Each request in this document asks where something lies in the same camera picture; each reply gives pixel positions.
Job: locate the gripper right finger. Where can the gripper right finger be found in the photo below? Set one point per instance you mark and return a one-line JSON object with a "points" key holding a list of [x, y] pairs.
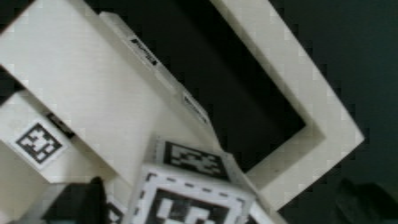
{"points": [[364, 204]]}

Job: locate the white chair leg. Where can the white chair leg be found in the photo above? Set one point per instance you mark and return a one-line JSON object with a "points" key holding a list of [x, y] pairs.
{"points": [[188, 190], [34, 138]]}

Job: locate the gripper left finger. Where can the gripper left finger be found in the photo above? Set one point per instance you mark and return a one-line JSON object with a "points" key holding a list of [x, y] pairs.
{"points": [[71, 204]]}

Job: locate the white chair back part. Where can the white chair back part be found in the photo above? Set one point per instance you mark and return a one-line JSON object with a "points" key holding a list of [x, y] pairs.
{"points": [[105, 95]]}

